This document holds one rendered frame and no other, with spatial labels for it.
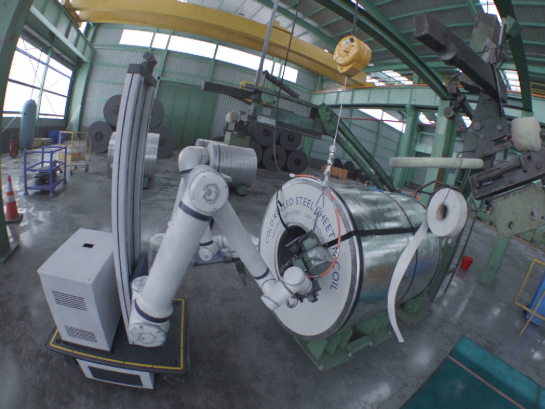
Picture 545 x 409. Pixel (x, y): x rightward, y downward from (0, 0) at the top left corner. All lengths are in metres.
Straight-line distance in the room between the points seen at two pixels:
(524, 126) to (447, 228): 0.42
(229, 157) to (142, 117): 5.14
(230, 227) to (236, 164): 5.41
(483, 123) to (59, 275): 1.82
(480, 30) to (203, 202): 1.18
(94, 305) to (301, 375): 1.47
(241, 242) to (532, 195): 1.04
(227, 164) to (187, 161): 4.94
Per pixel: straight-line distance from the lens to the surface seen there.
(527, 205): 0.80
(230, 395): 1.74
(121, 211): 1.08
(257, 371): 1.87
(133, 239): 1.42
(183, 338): 1.60
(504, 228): 0.81
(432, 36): 0.60
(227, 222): 0.91
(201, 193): 0.68
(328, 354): 2.14
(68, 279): 1.25
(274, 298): 1.02
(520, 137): 0.84
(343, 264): 1.34
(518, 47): 3.95
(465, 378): 2.77
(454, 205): 0.81
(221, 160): 6.18
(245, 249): 0.99
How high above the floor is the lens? 1.52
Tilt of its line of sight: 14 degrees down
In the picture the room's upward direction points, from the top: 11 degrees clockwise
